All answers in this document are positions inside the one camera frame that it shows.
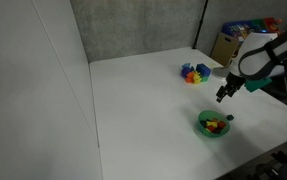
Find black stand pole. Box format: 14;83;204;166
192;0;209;49

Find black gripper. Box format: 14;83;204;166
216;73;245;103

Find blue cube block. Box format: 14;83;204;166
196;63;211;77

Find small green block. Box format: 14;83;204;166
226;114;234;121

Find green plastic bowl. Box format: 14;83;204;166
196;110;230;138

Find orange toy block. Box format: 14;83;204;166
185;72;195;83

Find colourful blocks in bowl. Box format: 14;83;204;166
200;118;227;134

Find purple round block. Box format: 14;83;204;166
181;67;194;78

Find light blue toy piece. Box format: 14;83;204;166
182;63;191;68

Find yellow toy block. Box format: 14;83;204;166
193;73;202;84

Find green flat block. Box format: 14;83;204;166
201;76;209;82

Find colourful toy box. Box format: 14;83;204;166
221;17;283;42

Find brown cardboard box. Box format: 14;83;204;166
210;33;239;67

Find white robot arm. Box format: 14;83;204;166
216;31;287;102

